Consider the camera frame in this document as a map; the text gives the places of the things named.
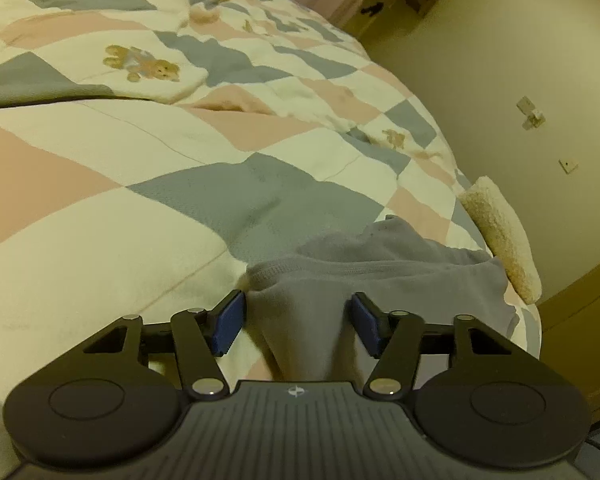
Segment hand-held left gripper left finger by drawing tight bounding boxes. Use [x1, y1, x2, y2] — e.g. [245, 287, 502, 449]
[82, 290, 247, 402]

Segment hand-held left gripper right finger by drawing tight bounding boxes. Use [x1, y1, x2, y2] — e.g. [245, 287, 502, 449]
[350, 292, 519, 401]

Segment grey pants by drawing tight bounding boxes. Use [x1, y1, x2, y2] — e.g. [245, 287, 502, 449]
[244, 215, 521, 383]

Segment cream fluffy towel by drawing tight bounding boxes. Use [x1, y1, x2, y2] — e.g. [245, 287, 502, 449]
[459, 175, 543, 306]

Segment patchwork teddy bear blanket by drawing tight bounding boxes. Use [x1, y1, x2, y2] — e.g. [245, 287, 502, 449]
[0, 0, 541, 411]

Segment wooden cabinet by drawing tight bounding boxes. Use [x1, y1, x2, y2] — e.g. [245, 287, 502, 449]
[330, 0, 463, 43]

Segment white wall hook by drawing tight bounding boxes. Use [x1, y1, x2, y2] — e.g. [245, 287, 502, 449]
[516, 95, 547, 132]

